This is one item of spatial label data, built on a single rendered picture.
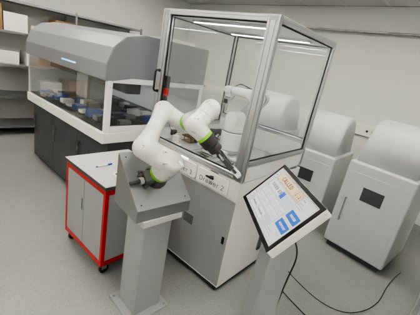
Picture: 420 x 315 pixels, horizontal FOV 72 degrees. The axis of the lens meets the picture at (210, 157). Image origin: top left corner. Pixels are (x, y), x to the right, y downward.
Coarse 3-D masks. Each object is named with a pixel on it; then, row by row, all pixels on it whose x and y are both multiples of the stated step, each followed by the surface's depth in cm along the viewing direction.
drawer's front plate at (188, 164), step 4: (184, 160) 225; (188, 160) 224; (184, 164) 226; (188, 164) 223; (192, 164) 220; (196, 164) 219; (184, 168) 226; (188, 168) 223; (192, 168) 220; (196, 168) 219; (184, 172) 227; (188, 172) 224; (192, 172) 221; (192, 176) 221
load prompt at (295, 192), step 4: (284, 172) 160; (280, 176) 160; (284, 176) 157; (288, 176) 155; (280, 180) 158; (284, 180) 155; (288, 180) 152; (284, 184) 152; (288, 184) 149; (292, 184) 147; (288, 188) 147; (292, 188) 144; (296, 188) 142; (292, 192) 142; (296, 192) 140; (300, 192) 138; (292, 196) 139; (296, 196) 138; (300, 196) 136; (304, 196) 133; (296, 200) 135; (300, 200) 134
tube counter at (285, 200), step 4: (276, 192) 151; (280, 192) 149; (284, 192) 146; (280, 196) 146; (284, 196) 144; (288, 196) 142; (284, 200) 142; (288, 200) 140; (284, 204) 139; (288, 204) 137; (292, 204) 135; (288, 208) 135
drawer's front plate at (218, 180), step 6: (198, 168) 216; (204, 168) 214; (198, 174) 217; (204, 174) 213; (210, 174) 209; (216, 174) 207; (198, 180) 218; (204, 180) 213; (210, 180) 210; (216, 180) 206; (222, 180) 202; (228, 180) 201; (210, 186) 211; (228, 186) 201; (222, 192) 203
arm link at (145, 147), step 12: (156, 108) 181; (168, 108) 183; (156, 120) 171; (168, 120) 184; (144, 132) 159; (156, 132) 163; (132, 144) 155; (144, 144) 151; (156, 144) 155; (144, 156) 153; (156, 156) 154
